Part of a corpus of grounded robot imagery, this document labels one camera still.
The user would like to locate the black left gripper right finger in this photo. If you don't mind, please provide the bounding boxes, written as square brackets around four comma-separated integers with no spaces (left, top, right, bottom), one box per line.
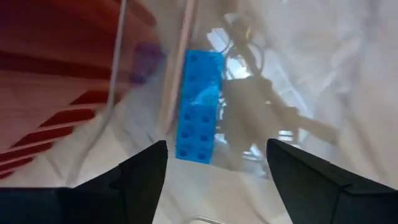
[266,138,398,224]

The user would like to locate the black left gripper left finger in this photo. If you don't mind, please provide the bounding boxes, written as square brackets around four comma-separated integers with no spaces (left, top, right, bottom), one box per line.
[0,139,169,224]

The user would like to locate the clear plastic container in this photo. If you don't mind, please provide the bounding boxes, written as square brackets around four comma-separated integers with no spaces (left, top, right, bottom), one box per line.
[65,0,398,224]

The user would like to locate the large red plastic bin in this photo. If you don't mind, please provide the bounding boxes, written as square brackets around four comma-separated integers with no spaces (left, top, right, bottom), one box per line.
[0,0,160,181]

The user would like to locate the large blue toy block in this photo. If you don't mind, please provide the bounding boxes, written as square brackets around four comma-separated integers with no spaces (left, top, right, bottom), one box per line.
[175,49,225,165]

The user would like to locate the purple toy block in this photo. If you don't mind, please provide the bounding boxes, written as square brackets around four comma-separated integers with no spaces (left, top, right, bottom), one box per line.
[129,42,166,85]

